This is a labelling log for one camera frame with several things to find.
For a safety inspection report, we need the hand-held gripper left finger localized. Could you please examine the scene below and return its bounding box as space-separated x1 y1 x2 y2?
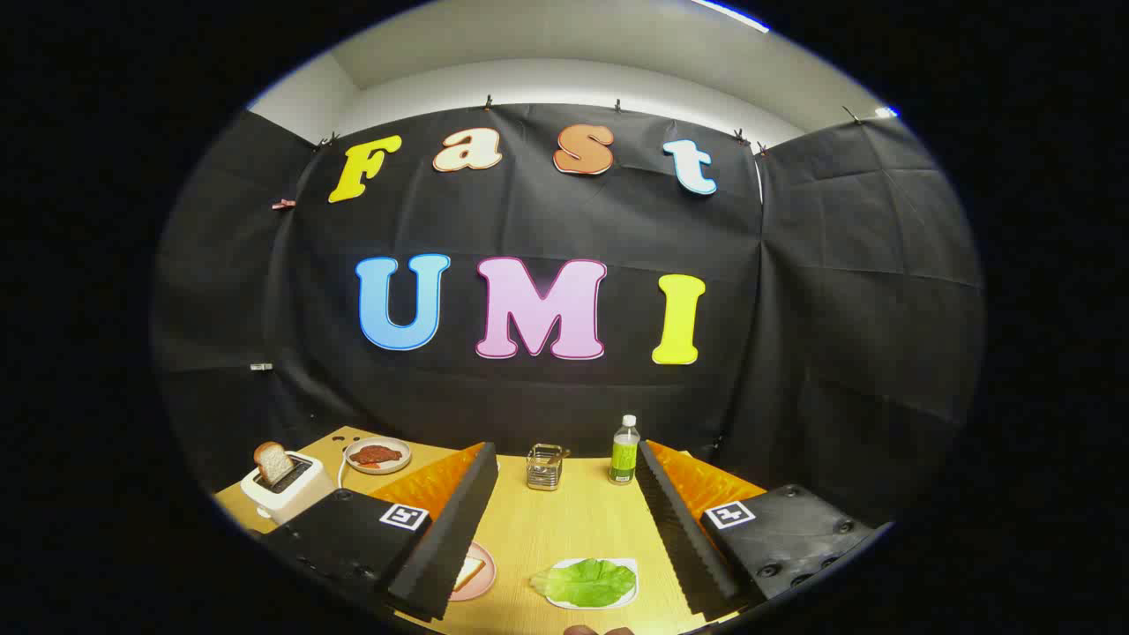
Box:
260 441 500 624

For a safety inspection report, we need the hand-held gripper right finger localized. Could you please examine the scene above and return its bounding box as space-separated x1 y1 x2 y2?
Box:
637 439 885 623

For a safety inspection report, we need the green lettuce leaf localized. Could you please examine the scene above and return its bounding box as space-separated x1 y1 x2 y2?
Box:
530 558 637 609

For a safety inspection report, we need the toasted bread slice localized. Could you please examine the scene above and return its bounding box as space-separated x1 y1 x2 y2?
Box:
254 442 295 485

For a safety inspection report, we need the pink round plate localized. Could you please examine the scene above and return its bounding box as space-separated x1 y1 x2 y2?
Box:
448 542 497 602

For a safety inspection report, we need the white square plate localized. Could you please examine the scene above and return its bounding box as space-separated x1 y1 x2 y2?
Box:
544 557 639 610

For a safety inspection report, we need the green label drink bottle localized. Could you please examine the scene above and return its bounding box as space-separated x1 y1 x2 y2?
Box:
609 415 642 485

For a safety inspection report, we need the round grey plate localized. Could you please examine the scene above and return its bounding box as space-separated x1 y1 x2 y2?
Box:
344 437 413 475

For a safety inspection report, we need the white toaster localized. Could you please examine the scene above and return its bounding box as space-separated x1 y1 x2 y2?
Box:
240 452 337 527

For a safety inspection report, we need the black backdrop cloth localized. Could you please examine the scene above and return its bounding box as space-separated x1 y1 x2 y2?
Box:
150 103 986 530

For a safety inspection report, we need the metal wire utensil holder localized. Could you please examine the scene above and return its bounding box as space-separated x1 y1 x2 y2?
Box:
527 444 565 491

